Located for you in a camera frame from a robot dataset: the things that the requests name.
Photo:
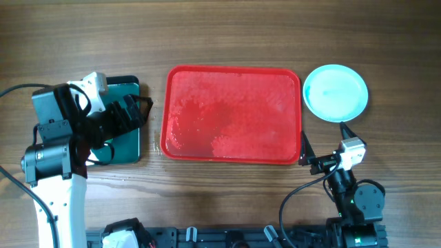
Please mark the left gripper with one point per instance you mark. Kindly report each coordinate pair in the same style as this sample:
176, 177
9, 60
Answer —
122, 122

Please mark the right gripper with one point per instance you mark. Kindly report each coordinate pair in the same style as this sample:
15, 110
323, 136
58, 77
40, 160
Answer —
320, 163

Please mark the light blue plate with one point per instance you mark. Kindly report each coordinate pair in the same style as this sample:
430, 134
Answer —
335, 93

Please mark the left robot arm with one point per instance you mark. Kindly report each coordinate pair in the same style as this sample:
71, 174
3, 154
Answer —
72, 137

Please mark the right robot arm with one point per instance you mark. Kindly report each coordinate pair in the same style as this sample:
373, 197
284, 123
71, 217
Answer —
359, 202

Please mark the red plastic tray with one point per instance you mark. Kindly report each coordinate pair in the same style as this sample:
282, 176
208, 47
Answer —
232, 114

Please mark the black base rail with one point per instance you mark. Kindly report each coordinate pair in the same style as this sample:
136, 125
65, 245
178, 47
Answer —
300, 236

